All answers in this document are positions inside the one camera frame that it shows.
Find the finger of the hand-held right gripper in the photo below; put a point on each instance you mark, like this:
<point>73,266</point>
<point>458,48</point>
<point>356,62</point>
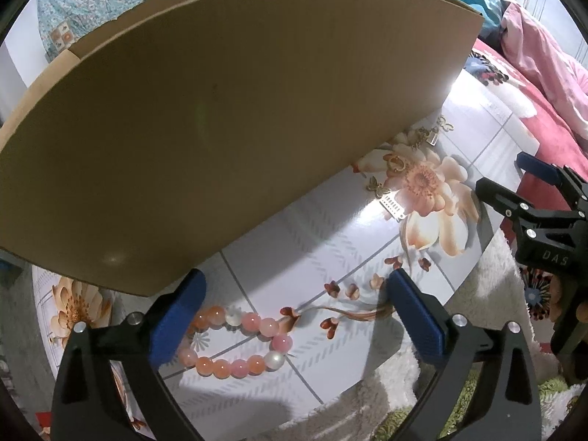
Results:
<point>500,195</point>
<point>535,165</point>

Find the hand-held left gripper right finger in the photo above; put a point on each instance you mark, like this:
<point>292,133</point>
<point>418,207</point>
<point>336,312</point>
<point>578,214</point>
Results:
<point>415,317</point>

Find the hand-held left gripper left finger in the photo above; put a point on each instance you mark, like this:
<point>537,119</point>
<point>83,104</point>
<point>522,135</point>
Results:
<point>177,317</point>

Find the gold butterfly hair clip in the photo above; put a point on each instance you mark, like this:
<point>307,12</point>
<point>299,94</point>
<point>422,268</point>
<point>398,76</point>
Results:
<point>393,206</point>

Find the gold hoop earring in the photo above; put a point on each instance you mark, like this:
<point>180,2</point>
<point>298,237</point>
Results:
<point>394,161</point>

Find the brown cardboard box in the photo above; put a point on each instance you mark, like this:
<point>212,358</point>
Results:
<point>206,124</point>

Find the red floral bed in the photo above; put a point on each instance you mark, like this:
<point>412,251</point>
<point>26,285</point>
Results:
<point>551,128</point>

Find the pink blanket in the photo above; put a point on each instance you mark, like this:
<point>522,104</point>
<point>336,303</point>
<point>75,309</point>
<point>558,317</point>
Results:
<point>542,55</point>

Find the floral print table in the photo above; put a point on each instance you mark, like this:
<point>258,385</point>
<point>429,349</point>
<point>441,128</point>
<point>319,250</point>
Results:
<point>285,239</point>

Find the green shaggy rug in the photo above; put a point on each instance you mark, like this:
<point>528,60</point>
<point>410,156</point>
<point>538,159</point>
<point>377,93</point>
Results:
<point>551,388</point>

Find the orange checkered cloth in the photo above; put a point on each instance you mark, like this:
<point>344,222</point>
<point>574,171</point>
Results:
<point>62,36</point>

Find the teal patterned wall cloth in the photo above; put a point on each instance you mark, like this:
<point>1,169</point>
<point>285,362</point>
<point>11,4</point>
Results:
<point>92,0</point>

